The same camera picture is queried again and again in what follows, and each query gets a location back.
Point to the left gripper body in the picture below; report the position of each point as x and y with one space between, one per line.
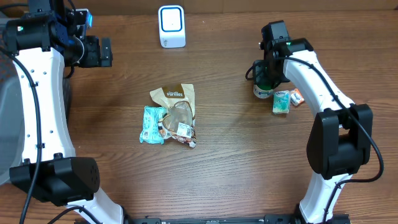
106 51

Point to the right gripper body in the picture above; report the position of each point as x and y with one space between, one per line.
274 76

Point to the green lid jar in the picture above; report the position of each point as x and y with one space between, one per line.
263 89

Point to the teal gum packet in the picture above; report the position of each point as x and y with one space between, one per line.
281 103

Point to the orange snack packet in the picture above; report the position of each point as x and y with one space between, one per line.
296 97

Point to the teal tissue packet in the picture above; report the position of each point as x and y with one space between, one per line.
150 131

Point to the brown PanTree snack bag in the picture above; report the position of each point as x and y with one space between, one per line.
178 122

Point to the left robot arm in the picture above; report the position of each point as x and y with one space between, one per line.
41 44

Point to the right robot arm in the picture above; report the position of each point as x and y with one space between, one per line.
340 140

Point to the white barcode scanner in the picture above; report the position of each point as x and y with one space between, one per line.
171 20

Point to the grey plastic shopping basket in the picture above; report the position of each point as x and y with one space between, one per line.
9 124

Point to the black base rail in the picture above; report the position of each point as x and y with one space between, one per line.
211 221

